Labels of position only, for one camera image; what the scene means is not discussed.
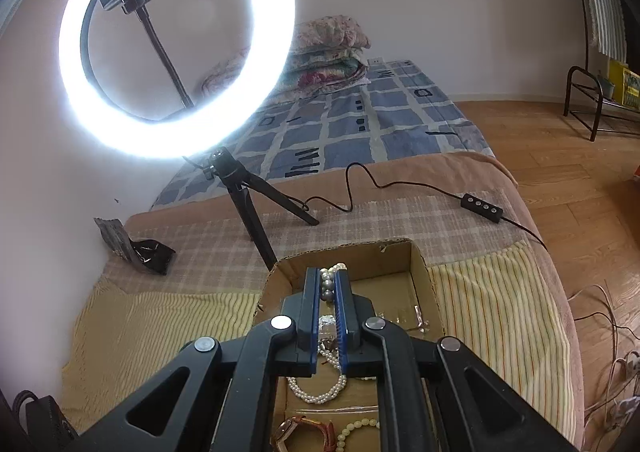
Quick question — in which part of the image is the black inline light controller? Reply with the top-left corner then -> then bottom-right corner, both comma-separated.
460,193 -> 505,221

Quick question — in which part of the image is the tangle of floor cables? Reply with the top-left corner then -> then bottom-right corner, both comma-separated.
570,284 -> 640,452

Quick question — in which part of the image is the folded floral quilt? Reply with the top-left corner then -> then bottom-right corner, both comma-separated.
200,44 -> 372,93

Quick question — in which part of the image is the yellow crate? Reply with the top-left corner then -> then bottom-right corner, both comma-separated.
607,59 -> 640,110

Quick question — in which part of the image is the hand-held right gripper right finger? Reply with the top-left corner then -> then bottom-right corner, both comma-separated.
335,269 -> 581,452

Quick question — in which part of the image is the black metal clothes rack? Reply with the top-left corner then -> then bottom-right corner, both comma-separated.
562,0 -> 640,143

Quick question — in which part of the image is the cream bead bracelet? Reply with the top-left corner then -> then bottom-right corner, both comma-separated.
336,419 -> 383,452

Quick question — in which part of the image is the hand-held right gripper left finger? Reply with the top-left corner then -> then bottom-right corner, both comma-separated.
65,267 -> 323,452

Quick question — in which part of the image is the pink plaid blanket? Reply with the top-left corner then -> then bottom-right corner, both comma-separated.
102,152 -> 588,443

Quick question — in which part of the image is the black ring light cable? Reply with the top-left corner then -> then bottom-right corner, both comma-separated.
182,156 -> 548,253

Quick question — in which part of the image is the brown strap wristwatch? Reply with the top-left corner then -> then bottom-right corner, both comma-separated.
270,414 -> 337,452

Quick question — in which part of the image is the black printed bag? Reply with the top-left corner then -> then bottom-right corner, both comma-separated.
94,217 -> 176,277

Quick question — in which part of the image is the blue checkered quilt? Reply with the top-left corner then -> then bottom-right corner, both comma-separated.
150,59 -> 496,213

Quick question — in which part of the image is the black tripod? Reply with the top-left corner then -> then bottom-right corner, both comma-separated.
202,147 -> 321,270

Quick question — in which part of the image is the yellow striped blanket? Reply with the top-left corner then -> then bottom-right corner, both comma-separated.
60,239 -> 571,438

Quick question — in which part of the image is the white ring light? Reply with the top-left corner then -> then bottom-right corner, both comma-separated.
59,0 -> 296,160

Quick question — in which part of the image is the floral pillow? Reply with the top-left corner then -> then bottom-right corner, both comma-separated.
290,16 -> 373,53

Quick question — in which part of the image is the cardboard box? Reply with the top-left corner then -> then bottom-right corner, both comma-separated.
252,238 -> 448,452

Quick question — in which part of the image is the white pearl necklace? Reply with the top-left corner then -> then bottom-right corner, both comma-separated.
287,262 -> 348,405

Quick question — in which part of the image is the white power strip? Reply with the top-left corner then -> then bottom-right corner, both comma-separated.
612,397 -> 640,433

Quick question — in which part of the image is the striped hanging towel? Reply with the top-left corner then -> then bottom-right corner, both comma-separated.
575,0 -> 628,60

